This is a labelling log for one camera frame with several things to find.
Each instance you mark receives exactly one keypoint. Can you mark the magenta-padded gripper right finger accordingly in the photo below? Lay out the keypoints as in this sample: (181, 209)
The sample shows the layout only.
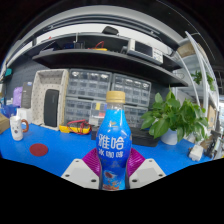
(146, 170)

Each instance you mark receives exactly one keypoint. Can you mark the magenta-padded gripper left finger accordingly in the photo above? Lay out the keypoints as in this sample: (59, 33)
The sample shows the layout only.
(78, 171)

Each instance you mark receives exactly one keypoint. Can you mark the blue drink bottle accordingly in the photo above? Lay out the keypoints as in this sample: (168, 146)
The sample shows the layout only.
(113, 140)

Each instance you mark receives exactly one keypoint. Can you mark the flat black case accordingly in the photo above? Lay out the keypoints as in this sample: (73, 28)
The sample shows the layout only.
(145, 138)

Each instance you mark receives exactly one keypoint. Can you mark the yellow multimeter with red leads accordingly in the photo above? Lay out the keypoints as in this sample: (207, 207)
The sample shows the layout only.
(75, 128)

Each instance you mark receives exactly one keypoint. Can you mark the flat round red coaster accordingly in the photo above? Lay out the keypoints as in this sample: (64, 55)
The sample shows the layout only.
(38, 150)

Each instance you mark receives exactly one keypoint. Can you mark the white power adapter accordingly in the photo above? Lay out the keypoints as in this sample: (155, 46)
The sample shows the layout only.
(196, 153)

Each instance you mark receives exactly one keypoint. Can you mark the green potted plant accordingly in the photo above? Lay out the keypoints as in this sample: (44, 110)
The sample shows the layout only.
(170, 116)

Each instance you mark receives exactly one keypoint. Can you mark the low grey drawer cabinet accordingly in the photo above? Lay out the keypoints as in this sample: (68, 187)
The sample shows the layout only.
(76, 110)

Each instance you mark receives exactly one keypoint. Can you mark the clear organizer with coloured parts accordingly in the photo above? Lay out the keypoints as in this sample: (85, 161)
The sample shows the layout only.
(97, 111)

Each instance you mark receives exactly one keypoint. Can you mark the white polka-dot storage tray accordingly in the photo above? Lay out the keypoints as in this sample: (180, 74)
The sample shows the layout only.
(38, 100)

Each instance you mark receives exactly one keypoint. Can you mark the tall dark grey box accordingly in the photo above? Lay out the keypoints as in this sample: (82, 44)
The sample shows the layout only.
(26, 95)

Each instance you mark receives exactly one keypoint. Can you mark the blue carton box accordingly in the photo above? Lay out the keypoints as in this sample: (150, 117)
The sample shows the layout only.
(8, 110)

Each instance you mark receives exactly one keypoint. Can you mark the black overhead shelf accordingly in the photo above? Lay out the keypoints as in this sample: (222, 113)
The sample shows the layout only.
(100, 61)

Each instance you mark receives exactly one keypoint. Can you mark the white shelf unit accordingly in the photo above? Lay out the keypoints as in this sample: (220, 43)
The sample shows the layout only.
(196, 63)

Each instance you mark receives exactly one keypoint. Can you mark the white oscilloscope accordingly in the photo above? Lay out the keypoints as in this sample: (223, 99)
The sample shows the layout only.
(145, 50)

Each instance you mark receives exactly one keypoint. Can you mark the teal holder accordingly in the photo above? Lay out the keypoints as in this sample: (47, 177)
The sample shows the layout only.
(8, 72)

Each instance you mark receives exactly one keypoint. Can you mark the yellow tool on shelf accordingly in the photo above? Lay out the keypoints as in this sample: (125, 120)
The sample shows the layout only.
(97, 49)

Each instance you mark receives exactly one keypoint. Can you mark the black device atop shelf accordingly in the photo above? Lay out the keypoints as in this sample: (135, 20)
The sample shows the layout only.
(110, 30)

